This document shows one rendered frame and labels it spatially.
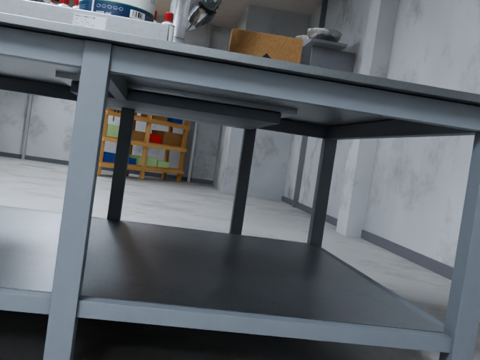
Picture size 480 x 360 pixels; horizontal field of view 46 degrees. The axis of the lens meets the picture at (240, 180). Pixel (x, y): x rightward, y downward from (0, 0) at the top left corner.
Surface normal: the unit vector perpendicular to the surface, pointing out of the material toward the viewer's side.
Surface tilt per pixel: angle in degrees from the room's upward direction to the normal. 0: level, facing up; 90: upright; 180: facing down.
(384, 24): 90
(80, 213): 90
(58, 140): 90
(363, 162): 90
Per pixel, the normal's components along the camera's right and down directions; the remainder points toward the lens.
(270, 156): 0.13, 0.06
